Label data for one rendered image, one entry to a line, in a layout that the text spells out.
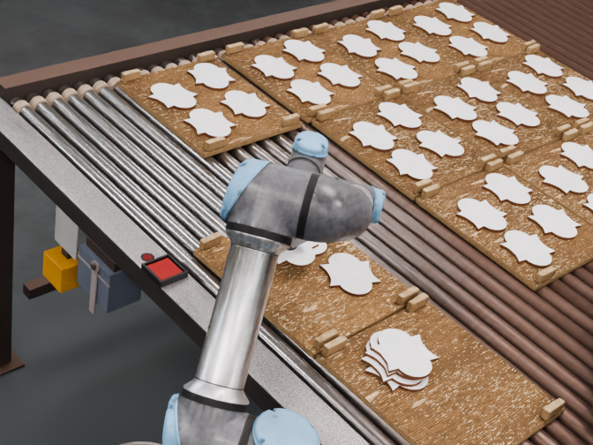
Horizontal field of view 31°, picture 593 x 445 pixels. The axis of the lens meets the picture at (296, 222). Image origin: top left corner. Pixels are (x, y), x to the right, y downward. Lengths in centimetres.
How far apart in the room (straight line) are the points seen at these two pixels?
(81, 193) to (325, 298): 66
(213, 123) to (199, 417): 130
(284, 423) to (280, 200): 37
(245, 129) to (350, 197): 117
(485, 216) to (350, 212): 105
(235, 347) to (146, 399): 164
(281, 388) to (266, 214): 54
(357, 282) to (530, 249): 51
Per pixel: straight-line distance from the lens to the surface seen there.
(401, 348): 231
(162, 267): 244
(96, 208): 262
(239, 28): 345
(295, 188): 179
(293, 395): 222
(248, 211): 180
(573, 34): 406
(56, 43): 524
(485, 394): 233
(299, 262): 243
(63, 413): 338
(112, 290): 260
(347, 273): 250
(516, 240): 278
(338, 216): 180
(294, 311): 238
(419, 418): 222
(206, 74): 317
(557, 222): 290
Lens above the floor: 248
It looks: 36 degrees down
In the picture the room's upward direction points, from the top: 12 degrees clockwise
